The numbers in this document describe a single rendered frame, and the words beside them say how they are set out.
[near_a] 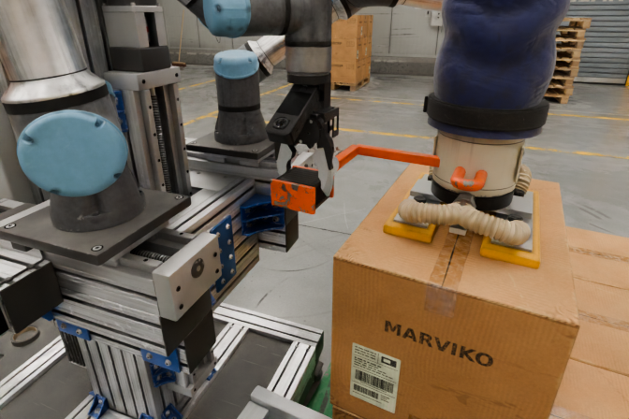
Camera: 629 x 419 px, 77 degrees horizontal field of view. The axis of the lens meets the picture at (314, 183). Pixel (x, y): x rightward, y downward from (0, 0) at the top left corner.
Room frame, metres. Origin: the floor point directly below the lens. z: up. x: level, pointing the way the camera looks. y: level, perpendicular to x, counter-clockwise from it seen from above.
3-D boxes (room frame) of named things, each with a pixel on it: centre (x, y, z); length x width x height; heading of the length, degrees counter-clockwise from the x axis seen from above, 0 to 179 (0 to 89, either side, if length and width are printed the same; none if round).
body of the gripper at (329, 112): (0.68, 0.01, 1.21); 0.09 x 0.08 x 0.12; 153
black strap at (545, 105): (0.80, -0.35, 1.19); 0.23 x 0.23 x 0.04
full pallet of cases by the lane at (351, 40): (8.40, -0.52, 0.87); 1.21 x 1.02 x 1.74; 159
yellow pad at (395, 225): (0.85, -0.26, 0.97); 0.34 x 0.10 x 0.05; 153
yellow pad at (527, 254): (0.76, -0.43, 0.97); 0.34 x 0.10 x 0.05; 153
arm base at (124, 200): (0.63, 0.38, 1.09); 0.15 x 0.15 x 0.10
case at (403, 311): (0.81, -0.35, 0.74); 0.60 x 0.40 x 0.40; 153
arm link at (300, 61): (0.68, 0.01, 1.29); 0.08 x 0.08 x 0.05
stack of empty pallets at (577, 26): (7.24, -3.93, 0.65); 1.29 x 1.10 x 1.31; 159
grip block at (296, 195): (0.65, 0.02, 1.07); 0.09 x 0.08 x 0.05; 63
